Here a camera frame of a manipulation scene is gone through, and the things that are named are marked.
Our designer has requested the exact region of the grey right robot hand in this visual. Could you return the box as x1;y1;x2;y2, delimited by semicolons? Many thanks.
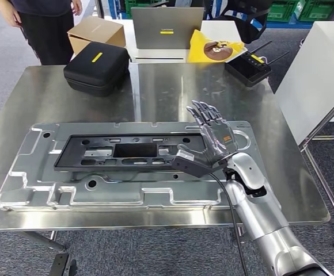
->
177;100;239;168

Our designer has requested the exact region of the person's left hand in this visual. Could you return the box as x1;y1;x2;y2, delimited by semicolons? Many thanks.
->
70;0;83;16

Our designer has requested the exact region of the person's right hand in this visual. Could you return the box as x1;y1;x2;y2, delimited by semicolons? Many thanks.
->
2;6;22;28

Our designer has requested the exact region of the black plastic bracket part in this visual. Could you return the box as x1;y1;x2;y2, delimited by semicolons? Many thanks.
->
54;133;214;172

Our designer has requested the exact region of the stainless steel workbench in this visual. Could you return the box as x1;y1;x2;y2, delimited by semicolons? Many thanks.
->
0;63;332;252
298;87;334;252

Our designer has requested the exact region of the silver metal panel part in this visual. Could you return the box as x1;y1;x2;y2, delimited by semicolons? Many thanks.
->
0;121;283;213

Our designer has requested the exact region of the brown cardboard box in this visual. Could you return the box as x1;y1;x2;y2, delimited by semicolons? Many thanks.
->
67;15;126;55

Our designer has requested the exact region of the person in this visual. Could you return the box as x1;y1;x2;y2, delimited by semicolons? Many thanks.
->
0;0;83;66

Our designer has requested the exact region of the black zip case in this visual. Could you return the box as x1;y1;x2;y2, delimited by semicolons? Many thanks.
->
63;41;131;97

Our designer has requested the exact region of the black remote controller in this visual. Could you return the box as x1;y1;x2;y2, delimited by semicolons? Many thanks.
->
224;40;291;89

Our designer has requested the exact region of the green plastic crate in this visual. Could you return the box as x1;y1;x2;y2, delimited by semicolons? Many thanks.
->
298;0;334;22
125;0;169;9
267;0;300;23

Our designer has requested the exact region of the yellow bag with brown bear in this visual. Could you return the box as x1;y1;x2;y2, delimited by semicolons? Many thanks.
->
187;29;246;64

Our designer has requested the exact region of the black office chair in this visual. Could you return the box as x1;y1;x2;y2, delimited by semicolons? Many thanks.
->
215;0;273;44

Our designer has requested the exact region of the grey laptop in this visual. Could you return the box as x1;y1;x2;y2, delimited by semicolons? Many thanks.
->
131;6;206;50

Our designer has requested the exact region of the white cabinet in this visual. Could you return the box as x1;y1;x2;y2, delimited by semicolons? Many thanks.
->
275;21;334;146

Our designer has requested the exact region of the blue storage rack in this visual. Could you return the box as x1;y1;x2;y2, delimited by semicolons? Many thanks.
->
106;0;334;30

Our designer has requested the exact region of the black robot foot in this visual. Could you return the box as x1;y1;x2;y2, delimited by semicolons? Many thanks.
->
48;252;78;276

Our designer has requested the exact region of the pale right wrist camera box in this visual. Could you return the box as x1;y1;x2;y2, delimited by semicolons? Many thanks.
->
171;149;228;179

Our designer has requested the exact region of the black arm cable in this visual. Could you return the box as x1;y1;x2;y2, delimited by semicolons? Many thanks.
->
210;173;249;276

